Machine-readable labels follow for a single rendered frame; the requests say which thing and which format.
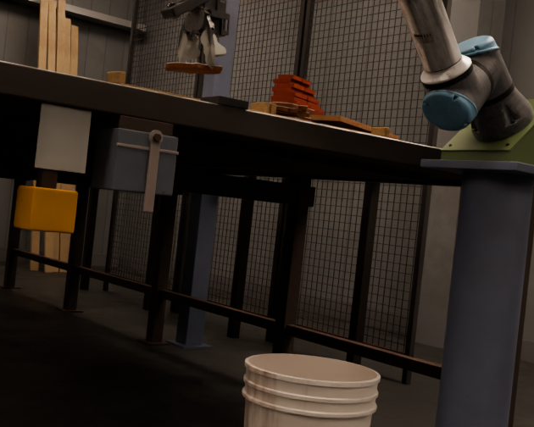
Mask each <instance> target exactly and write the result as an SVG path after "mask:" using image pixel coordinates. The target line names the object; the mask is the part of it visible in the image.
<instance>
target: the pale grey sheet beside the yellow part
mask: <svg viewBox="0 0 534 427"><path fill-rule="evenodd" d="M91 117H92V111H88V110H83V109H78V108H69V107H64V106H59V105H54V104H49V103H42V105H41V112H40V120H39V128H38V137H37V144H36V159H35V168H40V169H54V170H61V171H68V172H75V173H82V174H85V173H86V157H87V149H88V142H89V133H90V125H91Z"/></svg>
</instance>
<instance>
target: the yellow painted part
mask: <svg viewBox="0 0 534 427"><path fill-rule="evenodd" d="M57 179H58V170H54V169H40V168H37V176H36V186H18V189H17V197H16V205H15V213H14V227H16V228H20V229H24V230H34V231H46V232H57V233H68V234H72V233H74V229H75V215H76V206H77V198H78V192H77V191H68V190H59V189H56V188H57Z"/></svg>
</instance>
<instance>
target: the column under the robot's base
mask: <svg viewBox="0 0 534 427"><path fill-rule="evenodd" d="M420 167H422V168H427V169H435V170H440V171H445V172H449V173H455V174H459V175H463V177H462V185H461V192H460V200H459V216H458V223H457V231H456V239H455V248H454V255H453V270H452V278H451V286H450V294H449V302H448V317H447V325H446V333H445V341H444V348H443V357H442V372H441V379H440V388H439V396H438V404H437V418H436V427H508V424H509V410H510V402H511V393H512V385H513V378H514V370H515V354H516V347H517V339H518V331H519V323H520V308H521V300H522V292H523V284H524V276H525V268H526V254H527V245H528V237H529V229H530V222H531V206H532V198H533V191H534V165H530V164H523V163H520V162H505V161H474V160H443V159H421V163H420Z"/></svg>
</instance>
